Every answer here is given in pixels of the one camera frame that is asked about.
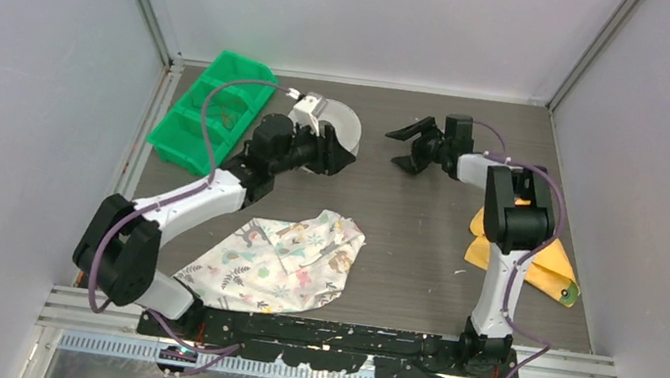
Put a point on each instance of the green plastic divided bin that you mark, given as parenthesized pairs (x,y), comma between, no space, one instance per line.
(228,96)

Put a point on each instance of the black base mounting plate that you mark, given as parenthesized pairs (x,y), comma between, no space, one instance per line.
(328,346)

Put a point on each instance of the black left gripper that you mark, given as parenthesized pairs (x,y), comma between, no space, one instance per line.
(330,157)

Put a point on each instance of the aluminium frame rail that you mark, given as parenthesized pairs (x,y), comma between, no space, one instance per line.
(68,308)

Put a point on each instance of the yellow printed cloth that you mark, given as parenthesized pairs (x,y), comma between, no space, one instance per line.
(551,270)

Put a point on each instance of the white patterned cloth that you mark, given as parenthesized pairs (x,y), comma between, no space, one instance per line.
(273,266)

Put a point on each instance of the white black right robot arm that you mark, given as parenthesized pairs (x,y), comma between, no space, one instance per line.
(518,221)

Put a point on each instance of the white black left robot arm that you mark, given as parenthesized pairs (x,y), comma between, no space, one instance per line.
(119,250)

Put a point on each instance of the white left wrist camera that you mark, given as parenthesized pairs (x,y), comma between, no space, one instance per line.
(307,109)

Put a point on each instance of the white perforated cable spool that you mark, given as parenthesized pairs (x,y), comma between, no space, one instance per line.
(346,122)

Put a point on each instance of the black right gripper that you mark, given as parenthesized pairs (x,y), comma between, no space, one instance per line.
(417,164)

